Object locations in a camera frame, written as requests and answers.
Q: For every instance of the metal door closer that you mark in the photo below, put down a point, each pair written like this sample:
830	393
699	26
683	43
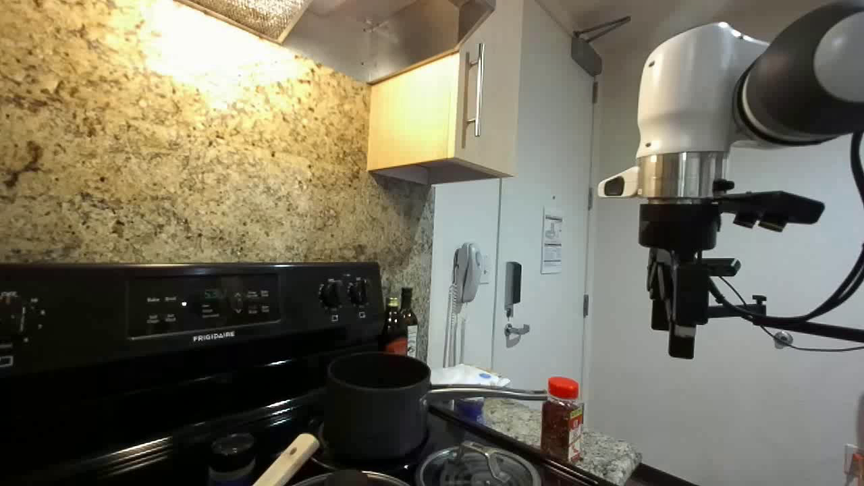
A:
588	48

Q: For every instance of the white jar blue label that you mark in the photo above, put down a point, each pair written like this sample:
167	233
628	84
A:
471	412

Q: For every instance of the dark glass bottle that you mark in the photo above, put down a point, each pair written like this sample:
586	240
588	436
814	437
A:
408	320

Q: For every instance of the light wood wall cabinet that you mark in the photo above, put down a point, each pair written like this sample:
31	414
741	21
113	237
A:
421	109

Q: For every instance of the white wall phone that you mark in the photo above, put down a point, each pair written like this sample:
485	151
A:
464	274

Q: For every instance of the dark olive oil bottle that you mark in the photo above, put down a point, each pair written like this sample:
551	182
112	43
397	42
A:
395	332

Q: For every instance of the black electric stove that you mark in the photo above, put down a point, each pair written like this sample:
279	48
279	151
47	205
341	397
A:
108	360

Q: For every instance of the white door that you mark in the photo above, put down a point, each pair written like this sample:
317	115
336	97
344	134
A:
544	324

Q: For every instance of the paper notice on door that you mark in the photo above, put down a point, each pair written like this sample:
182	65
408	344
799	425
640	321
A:
551	235

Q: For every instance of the black door lock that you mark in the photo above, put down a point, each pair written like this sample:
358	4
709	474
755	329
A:
513	283

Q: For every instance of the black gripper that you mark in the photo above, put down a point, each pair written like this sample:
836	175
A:
679	279

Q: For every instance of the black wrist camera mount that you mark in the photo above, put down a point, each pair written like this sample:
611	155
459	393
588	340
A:
764	208

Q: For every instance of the red-capped spice jar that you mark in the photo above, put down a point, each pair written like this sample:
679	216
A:
561	421

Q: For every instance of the steel range hood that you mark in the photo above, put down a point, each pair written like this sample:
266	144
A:
360	35

